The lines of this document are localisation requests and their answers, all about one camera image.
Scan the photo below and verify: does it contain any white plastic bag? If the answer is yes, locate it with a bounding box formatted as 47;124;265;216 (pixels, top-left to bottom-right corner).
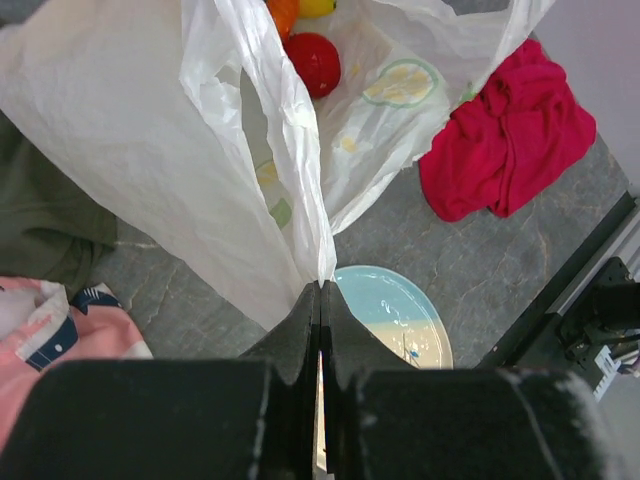
1;1;550;329

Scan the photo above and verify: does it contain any pink patterned cloth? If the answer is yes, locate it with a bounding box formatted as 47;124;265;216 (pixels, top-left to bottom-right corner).
1;277;152;444

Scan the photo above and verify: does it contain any yellow fake pepper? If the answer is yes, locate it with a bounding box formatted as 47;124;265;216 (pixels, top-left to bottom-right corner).
299;0;337;19

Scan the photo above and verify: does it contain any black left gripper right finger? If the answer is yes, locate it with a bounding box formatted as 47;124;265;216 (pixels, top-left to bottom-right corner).
320;282;625;479

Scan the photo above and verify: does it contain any orange fake persimmon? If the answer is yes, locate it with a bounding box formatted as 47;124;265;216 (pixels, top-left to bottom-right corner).
265;0;300;42

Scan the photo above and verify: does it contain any red fake apple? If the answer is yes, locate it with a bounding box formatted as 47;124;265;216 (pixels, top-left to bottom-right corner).
284;32;341;99

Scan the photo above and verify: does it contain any light blue ceramic plate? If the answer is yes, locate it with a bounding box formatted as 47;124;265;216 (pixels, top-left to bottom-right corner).
335;265;454;369

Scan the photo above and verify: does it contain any olive green cloth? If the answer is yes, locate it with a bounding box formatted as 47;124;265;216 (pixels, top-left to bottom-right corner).
1;115;117;298

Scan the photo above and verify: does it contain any magenta red cloth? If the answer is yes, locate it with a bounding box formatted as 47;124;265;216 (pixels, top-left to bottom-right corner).
419;39;597;222

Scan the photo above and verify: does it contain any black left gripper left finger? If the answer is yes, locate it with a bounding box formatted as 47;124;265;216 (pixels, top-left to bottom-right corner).
1;283;320;479

